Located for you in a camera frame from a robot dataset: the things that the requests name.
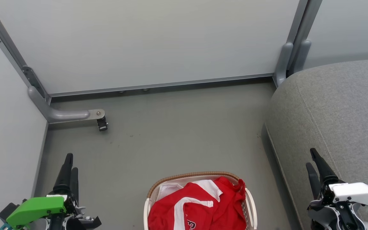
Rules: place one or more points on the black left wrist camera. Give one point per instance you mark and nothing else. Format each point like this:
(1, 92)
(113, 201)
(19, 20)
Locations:
(7, 210)

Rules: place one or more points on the grey rounded post foot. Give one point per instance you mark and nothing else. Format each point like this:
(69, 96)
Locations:
(283, 64)
(302, 54)

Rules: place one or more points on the white plastic laundry basket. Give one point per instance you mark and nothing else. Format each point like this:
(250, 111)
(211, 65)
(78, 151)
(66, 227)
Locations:
(251, 207)

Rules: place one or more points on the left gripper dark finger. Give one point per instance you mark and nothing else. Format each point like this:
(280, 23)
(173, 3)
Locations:
(75, 185)
(64, 179)

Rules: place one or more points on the white cloth basket liner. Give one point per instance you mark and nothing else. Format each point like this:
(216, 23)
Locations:
(168, 190)

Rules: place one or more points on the red and white shirt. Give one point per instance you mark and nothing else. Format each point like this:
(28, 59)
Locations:
(228, 204)

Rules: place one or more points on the grey slanted partition post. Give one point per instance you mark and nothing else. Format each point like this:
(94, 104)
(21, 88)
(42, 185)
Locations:
(6, 40)

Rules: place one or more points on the grey fabric sofa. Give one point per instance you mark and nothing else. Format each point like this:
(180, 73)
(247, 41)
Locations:
(337, 111)

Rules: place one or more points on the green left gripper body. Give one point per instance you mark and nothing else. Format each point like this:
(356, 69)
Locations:
(37, 209)

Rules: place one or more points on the grey double partition post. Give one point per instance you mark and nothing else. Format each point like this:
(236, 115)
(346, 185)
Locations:
(305, 19)

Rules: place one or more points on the grey partition bottom rail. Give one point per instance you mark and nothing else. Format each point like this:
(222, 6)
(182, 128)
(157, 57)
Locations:
(158, 85)

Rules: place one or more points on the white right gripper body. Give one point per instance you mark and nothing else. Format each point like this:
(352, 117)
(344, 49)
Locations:
(356, 195)

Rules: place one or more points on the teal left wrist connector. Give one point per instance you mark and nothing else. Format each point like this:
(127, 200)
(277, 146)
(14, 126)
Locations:
(4, 227)

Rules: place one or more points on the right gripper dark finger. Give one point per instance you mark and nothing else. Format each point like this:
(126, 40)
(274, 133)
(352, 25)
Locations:
(314, 183)
(324, 174)

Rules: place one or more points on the black caster wheel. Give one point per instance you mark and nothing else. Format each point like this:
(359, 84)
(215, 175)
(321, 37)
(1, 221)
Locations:
(102, 124)

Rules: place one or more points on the dark grey connector plate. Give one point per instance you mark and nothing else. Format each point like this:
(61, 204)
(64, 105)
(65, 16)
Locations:
(32, 80)

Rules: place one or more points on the grey curved partition foot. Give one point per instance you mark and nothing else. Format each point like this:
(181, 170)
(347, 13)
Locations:
(69, 114)

